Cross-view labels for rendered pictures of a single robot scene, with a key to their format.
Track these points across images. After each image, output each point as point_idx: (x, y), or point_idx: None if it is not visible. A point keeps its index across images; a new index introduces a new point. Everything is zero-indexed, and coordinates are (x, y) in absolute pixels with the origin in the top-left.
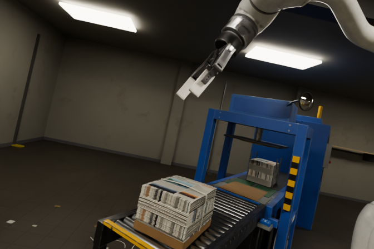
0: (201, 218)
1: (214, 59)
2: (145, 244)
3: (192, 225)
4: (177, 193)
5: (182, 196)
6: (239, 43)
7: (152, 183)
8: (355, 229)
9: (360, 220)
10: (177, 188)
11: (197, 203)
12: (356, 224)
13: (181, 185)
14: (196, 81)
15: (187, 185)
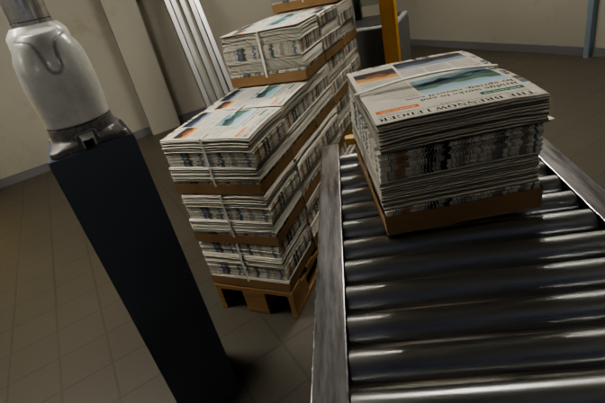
0: (363, 147)
1: None
2: None
3: (354, 127)
4: (389, 67)
5: (374, 69)
6: None
7: (465, 55)
8: (92, 68)
9: (85, 53)
10: (420, 73)
11: (353, 92)
12: (87, 63)
13: (437, 80)
14: None
15: (432, 87)
